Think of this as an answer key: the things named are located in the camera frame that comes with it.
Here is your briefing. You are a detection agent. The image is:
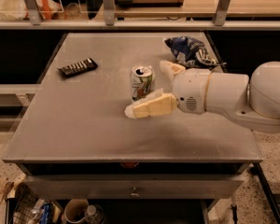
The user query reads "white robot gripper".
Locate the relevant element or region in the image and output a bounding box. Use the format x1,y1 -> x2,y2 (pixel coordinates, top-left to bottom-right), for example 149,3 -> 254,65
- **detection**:
124,61 -> 211,119

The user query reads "7up soda can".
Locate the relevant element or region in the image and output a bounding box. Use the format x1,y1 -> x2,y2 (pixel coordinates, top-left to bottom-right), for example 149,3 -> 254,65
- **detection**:
130,65 -> 155,102

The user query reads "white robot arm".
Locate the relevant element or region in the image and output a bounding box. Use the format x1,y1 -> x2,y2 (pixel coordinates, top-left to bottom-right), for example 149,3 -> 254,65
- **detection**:
125,61 -> 280,133

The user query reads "black rxbar chocolate bar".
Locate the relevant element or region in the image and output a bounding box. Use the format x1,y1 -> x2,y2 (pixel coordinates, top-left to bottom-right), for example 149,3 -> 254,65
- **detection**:
58,58 -> 98,78

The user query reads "blue crumpled chip bag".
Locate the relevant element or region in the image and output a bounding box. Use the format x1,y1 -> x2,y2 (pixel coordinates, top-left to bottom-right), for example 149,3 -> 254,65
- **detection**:
164,35 -> 222,69

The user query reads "round drawer knob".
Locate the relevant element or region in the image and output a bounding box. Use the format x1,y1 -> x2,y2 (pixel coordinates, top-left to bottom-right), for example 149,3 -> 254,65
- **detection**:
130,187 -> 140,199

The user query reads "grey table drawer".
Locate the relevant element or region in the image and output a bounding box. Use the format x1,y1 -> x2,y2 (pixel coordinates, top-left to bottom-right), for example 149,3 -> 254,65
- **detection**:
24,175 -> 243,200

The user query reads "plastic bottle under table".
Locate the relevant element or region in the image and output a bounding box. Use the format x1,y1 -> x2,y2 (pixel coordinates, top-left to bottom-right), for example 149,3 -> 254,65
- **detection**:
85,204 -> 106,224

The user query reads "blue packet in basket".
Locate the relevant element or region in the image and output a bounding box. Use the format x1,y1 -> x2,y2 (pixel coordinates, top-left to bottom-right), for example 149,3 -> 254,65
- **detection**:
39,203 -> 53,224

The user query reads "orange white bag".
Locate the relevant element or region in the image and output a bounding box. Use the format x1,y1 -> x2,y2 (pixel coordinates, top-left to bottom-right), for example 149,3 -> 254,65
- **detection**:
0,0 -> 63,21

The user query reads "metal rail shelf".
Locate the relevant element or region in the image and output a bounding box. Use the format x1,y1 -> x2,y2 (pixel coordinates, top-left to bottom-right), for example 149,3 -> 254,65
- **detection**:
0,20 -> 280,31

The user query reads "middle metal bracket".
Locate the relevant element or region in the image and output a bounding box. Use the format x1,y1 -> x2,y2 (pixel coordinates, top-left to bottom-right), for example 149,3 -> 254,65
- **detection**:
103,0 -> 115,26

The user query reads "metal bracket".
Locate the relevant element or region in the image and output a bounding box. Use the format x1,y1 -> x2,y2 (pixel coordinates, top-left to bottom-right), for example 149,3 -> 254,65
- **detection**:
213,0 -> 231,26
103,0 -> 115,26
24,0 -> 43,25

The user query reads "right metal bracket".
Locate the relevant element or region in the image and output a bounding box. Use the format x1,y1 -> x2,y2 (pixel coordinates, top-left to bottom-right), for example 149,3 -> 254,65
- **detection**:
213,0 -> 231,26

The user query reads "left metal bracket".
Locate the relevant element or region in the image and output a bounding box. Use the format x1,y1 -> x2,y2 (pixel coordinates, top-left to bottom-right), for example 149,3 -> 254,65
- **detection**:
24,0 -> 43,25

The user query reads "wire basket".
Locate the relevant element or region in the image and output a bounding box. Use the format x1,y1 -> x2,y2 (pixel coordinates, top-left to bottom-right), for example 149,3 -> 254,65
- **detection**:
6,185 -> 38,224

